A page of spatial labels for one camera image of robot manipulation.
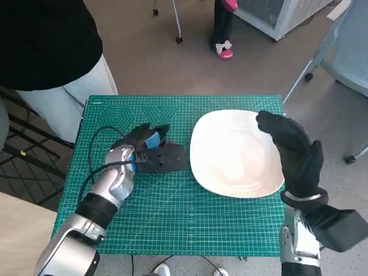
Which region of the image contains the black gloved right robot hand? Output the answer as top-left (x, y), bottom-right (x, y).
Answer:
top-left (255, 110), bottom-right (324, 199)

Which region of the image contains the white plate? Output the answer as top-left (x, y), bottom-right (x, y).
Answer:
top-left (189, 109), bottom-right (285, 199)

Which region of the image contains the person in black top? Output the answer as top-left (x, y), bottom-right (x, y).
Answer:
top-left (0, 0), bottom-right (119, 144)

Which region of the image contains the black wire rack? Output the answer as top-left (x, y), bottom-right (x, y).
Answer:
top-left (0, 86), bottom-right (74, 205)

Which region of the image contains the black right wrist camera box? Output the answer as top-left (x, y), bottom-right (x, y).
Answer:
top-left (304, 205), bottom-right (368, 254)

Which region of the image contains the white mesh-sided cabinet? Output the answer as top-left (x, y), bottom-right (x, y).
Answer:
top-left (234, 0), bottom-right (337, 41)

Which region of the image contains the light blue chair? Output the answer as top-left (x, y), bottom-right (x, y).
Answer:
top-left (283, 0), bottom-right (368, 164)

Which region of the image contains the green cutting mat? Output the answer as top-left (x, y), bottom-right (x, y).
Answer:
top-left (51, 94), bottom-right (285, 256)

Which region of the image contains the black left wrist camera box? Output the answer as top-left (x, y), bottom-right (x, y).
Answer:
top-left (133, 142), bottom-right (187, 175)

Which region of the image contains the grey metal frame with casters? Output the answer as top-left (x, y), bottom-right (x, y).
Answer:
top-left (152, 0), bottom-right (185, 44)

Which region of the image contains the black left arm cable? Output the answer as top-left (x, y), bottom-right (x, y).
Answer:
top-left (78, 126), bottom-right (139, 208)

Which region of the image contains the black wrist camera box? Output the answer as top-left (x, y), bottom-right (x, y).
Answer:
top-left (304, 205), bottom-right (368, 254)
top-left (133, 142), bottom-right (187, 175)

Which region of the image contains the grey rounded seat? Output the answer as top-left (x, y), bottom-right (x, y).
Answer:
top-left (0, 97), bottom-right (10, 152)

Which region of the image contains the black floor cable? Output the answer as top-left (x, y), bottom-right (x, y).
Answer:
top-left (131, 254), bottom-right (219, 276)

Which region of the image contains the person with pink shoe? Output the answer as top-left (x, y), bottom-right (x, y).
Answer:
top-left (209, 0), bottom-right (239, 60)

